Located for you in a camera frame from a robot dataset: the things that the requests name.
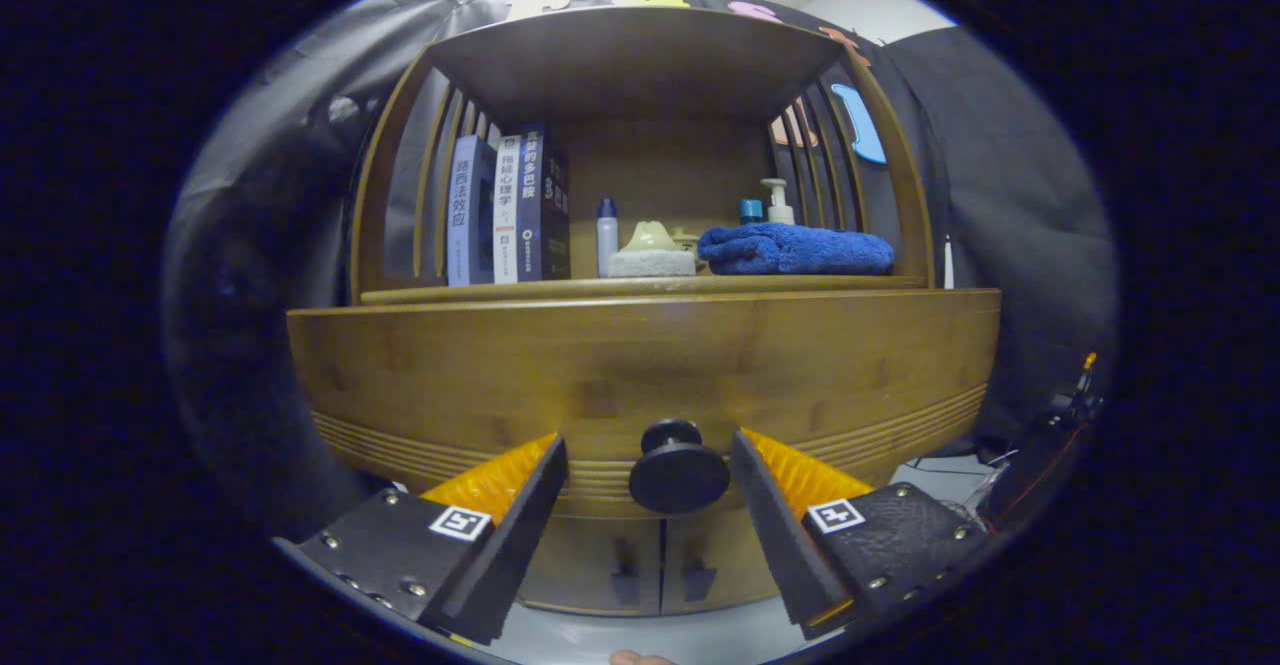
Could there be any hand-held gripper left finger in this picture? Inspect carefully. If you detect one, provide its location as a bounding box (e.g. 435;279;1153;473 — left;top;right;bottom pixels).
275;432;569;646

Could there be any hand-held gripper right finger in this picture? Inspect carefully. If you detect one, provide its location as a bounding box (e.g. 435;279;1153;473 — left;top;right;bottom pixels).
730;429;991;641

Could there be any black drawer knob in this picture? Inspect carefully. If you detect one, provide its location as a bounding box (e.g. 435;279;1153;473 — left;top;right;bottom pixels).
628;419;732;515

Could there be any wooden cabinet door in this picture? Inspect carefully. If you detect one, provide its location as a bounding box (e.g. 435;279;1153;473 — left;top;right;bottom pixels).
520;515;663;618
660;510;791;611

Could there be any wooden countertop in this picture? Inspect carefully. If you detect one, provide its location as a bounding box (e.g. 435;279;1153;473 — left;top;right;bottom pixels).
360;273;929;306

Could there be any wooden cabinet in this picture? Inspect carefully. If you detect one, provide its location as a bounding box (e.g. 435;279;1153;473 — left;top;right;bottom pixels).
348;7;936;618

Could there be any black equipment with orange tip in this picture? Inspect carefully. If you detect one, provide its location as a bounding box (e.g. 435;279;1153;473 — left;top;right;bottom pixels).
985;350;1106;531

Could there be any blue folded towel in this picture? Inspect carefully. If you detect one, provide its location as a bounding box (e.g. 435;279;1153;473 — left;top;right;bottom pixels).
697;222;896;277

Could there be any white bottle with blue cap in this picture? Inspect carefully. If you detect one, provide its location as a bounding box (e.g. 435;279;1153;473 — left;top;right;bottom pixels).
597;198;619;278

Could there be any grey-blue book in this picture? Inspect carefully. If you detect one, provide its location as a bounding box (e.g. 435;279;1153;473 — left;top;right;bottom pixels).
447;135;498;287

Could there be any white pump bottle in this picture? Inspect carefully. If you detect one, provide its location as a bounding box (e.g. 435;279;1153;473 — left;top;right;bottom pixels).
760;178;797;226

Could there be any white spine book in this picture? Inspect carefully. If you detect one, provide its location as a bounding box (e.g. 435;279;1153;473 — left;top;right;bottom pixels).
492;134;524;284

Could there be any dark blue book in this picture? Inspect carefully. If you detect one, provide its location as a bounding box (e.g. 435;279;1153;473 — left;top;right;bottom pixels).
515;123;572;282

